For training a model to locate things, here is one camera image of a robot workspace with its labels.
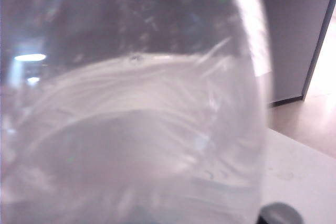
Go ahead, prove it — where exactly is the clear water bottle red label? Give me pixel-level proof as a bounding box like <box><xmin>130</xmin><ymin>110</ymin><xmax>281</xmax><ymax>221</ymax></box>
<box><xmin>0</xmin><ymin>0</ymin><xmax>275</xmax><ymax>224</ymax></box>

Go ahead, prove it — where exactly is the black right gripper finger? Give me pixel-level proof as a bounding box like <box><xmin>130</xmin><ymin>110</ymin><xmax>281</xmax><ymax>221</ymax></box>
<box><xmin>258</xmin><ymin>201</ymin><xmax>302</xmax><ymax>224</ymax></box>

